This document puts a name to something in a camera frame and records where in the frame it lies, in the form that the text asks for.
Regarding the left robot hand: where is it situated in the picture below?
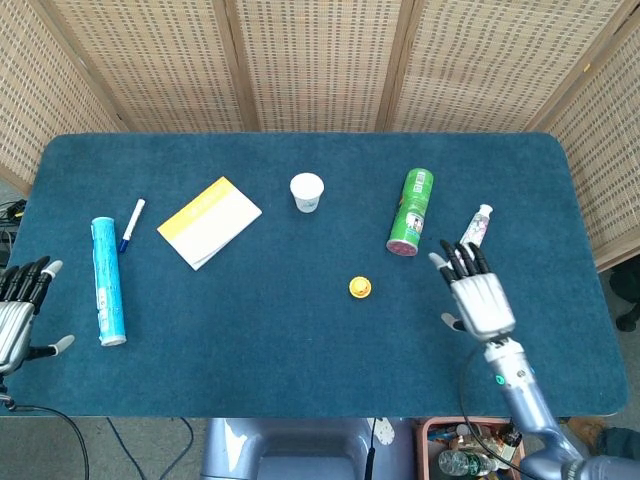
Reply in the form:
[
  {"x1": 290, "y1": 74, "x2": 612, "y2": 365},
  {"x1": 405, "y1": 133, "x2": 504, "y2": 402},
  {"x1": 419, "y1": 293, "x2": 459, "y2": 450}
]
[{"x1": 0, "y1": 255, "x2": 76, "y2": 376}]

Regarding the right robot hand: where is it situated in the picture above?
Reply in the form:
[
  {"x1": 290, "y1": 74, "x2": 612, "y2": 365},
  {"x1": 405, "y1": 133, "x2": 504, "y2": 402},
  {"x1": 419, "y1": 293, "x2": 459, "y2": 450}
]
[{"x1": 428, "y1": 239, "x2": 517, "y2": 344}]

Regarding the white toothpaste tube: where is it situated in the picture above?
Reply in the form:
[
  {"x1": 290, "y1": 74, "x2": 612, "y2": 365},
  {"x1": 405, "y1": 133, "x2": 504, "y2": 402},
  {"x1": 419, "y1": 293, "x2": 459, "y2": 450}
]
[{"x1": 459, "y1": 203, "x2": 495, "y2": 251}]

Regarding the light blue cylindrical tube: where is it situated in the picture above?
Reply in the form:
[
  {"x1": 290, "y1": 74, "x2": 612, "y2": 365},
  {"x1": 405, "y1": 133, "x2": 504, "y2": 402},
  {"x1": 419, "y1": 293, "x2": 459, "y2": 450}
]
[{"x1": 90, "y1": 216, "x2": 128, "y2": 347}]

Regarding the green chip can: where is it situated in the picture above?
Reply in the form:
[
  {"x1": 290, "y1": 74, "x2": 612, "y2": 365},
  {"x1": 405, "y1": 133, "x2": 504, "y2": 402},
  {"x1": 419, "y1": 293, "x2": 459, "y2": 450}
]
[{"x1": 385, "y1": 167, "x2": 435, "y2": 259}]

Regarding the yellow round lid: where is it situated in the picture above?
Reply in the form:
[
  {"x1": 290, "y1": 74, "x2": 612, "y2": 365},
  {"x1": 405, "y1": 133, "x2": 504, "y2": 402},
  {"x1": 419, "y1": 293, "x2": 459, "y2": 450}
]
[{"x1": 348, "y1": 276, "x2": 373, "y2": 301}]

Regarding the dark brown glass bottle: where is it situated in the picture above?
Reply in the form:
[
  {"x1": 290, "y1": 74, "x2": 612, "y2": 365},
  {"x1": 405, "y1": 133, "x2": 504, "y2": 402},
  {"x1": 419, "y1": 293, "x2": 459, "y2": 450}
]
[{"x1": 499, "y1": 422, "x2": 524, "y2": 464}]

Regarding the pink plastic bin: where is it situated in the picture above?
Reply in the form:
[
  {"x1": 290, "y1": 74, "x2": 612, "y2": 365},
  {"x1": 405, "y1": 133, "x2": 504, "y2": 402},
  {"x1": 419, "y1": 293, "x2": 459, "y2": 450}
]
[{"x1": 414, "y1": 417, "x2": 529, "y2": 480}]

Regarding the white marker blue cap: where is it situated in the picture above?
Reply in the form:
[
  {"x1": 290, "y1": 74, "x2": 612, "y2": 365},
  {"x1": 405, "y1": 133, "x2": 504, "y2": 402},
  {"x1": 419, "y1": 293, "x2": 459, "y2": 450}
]
[{"x1": 117, "y1": 198, "x2": 147, "y2": 254}]

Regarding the clear plastic bottle green label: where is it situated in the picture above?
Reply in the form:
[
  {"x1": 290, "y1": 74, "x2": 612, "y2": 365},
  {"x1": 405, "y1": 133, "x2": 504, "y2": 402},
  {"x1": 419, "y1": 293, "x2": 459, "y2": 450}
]
[{"x1": 438, "y1": 448, "x2": 497, "y2": 477}]

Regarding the black antenna rod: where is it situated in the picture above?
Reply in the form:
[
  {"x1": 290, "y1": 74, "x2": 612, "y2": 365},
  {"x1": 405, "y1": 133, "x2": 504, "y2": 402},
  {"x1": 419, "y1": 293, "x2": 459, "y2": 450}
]
[{"x1": 364, "y1": 417, "x2": 377, "y2": 480}]

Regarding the blue felt table cover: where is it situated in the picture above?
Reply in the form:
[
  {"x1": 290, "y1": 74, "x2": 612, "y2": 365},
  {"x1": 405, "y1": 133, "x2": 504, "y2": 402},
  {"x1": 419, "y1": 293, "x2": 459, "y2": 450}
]
[{"x1": 4, "y1": 131, "x2": 630, "y2": 419}]

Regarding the white paper cup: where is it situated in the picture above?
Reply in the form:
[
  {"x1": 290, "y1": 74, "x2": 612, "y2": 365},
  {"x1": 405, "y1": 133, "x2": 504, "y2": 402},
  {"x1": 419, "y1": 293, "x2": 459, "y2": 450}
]
[{"x1": 289, "y1": 172, "x2": 326, "y2": 214}]

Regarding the woven bamboo screen panel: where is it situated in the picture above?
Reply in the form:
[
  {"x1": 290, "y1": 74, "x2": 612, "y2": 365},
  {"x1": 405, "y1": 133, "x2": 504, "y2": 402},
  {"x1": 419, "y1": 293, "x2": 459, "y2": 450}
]
[
  {"x1": 224, "y1": 0, "x2": 416, "y2": 134},
  {"x1": 39, "y1": 0, "x2": 259, "y2": 134},
  {"x1": 527, "y1": 9, "x2": 640, "y2": 274},
  {"x1": 384, "y1": 0, "x2": 631, "y2": 134},
  {"x1": 0, "y1": 0, "x2": 124, "y2": 197}
]

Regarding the yellow and white booklet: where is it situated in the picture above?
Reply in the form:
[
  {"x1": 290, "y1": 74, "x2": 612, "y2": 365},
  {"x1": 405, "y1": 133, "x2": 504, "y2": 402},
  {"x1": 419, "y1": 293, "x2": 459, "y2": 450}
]
[{"x1": 156, "y1": 175, "x2": 264, "y2": 272}]

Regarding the grey-blue robot torso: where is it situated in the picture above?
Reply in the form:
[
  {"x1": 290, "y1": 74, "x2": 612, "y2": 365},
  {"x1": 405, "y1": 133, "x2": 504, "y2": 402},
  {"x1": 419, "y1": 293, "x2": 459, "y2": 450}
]
[{"x1": 199, "y1": 417, "x2": 417, "y2": 480}]

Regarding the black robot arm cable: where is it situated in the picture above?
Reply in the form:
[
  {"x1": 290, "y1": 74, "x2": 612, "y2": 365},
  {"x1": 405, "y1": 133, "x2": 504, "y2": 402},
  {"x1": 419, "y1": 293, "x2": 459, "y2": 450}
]
[{"x1": 458, "y1": 344, "x2": 524, "y2": 474}]

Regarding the black floor cable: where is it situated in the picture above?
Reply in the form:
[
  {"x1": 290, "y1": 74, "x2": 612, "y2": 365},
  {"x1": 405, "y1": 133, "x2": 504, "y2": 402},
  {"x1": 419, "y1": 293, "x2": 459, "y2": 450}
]
[{"x1": 0, "y1": 403, "x2": 91, "y2": 480}]

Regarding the black cable bundle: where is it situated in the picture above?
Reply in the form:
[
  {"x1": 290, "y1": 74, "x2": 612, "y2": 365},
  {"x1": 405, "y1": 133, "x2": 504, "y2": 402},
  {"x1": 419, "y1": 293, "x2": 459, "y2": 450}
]
[{"x1": 0, "y1": 198, "x2": 29, "y2": 266}]

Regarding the blue floor cable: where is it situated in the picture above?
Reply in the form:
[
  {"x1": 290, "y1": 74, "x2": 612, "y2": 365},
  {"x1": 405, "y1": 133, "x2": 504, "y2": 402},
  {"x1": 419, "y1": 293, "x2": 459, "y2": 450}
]
[{"x1": 106, "y1": 417, "x2": 195, "y2": 480}]

